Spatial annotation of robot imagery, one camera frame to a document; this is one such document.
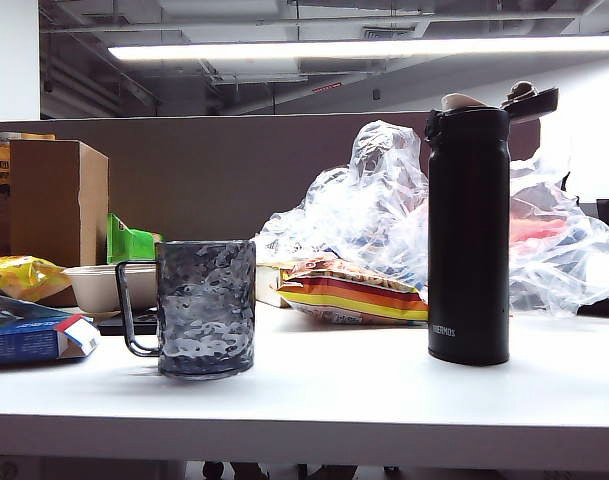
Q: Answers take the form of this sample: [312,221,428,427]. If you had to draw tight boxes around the long ceiling light strip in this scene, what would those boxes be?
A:
[107,34,609,62]

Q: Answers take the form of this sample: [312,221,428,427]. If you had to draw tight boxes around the blue cardboard box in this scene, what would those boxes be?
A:
[0,289,100,369]

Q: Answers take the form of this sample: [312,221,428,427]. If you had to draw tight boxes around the crumpled clear plastic bag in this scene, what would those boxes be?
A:
[253,119,609,319]

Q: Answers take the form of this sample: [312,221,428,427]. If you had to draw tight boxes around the black flat device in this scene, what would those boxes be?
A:
[96,305,160,335]

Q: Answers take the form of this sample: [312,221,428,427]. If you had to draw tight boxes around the black keyboard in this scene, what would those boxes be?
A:
[578,289,609,317]

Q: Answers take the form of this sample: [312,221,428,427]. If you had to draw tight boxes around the brown cardboard box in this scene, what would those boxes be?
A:
[9,139,110,269]

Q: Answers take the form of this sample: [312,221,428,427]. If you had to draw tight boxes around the black thermos with flip lid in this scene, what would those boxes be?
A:
[423,80,560,367]

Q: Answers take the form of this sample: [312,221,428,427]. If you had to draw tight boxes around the white paper bowl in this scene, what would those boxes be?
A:
[62,263,160,314]

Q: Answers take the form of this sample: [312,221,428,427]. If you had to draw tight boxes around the textured grey translucent mug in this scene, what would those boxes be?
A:
[114,238,258,380]

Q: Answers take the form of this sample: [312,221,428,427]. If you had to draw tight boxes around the orange cloth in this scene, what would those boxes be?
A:
[508,217,570,247]

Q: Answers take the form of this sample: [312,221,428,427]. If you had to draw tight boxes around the grey desk partition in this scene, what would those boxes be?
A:
[0,112,543,266]

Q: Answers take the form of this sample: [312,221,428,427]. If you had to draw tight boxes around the green package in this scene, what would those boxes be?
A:
[106,212,164,264]

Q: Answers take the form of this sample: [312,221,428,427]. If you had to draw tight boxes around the orange yellow striped snack bag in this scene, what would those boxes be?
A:
[276,255,430,326]

